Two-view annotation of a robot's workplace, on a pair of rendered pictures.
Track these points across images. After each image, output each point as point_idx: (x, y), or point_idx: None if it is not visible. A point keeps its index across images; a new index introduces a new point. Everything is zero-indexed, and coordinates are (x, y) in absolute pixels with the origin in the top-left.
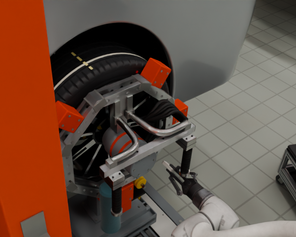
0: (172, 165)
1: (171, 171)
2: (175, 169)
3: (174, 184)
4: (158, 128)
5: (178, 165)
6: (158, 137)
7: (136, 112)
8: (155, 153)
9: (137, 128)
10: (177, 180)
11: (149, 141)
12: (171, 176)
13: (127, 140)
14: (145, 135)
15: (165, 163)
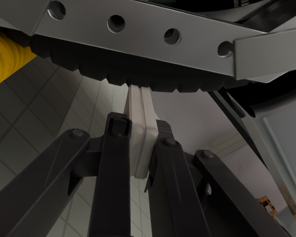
0: (169, 133)
1: (136, 127)
2: (174, 152)
3: (39, 187)
4: (275, 6)
5: (215, 154)
6: (238, 24)
7: (214, 0)
8: (166, 31)
9: (180, 7)
10: (105, 195)
11: (189, 11)
12: (96, 145)
13: None
14: (188, 11)
15: (147, 96)
